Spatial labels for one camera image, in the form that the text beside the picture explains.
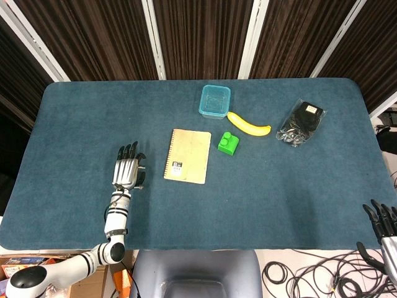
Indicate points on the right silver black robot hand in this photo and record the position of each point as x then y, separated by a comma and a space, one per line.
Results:
389, 248

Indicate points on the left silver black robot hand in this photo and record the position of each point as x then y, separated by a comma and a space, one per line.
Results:
124, 172

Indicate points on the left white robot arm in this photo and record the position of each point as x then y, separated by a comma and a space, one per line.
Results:
114, 217

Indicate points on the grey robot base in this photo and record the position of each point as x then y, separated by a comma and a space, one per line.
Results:
195, 274

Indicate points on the yellow spiral notebook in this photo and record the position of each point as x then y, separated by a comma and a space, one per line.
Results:
188, 156

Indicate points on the green toy building block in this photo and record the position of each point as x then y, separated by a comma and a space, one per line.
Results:
228, 143

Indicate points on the black bag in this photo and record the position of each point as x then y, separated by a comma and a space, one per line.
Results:
387, 139

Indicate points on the orange plastic object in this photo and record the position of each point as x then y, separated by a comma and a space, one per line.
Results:
122, 281

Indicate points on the blue plastic container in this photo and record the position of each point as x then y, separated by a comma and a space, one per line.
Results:
214, 102

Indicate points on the cardboard box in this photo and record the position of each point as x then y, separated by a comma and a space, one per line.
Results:
83, 284

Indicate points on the blue felt table cover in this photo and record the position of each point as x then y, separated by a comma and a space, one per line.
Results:
248, 201

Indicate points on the yellow banana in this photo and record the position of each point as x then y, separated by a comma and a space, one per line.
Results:
248, 124

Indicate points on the orange packet box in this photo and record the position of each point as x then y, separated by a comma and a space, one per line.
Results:
12, 270

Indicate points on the black item in clear bag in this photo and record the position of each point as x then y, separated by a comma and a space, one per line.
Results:
301, 122

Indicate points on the brown curtain room divider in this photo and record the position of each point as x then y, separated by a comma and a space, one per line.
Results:
201, 37

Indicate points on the white divider frame post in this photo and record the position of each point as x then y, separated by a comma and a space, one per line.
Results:
338, 40
34, 43
154, 40
252, 40

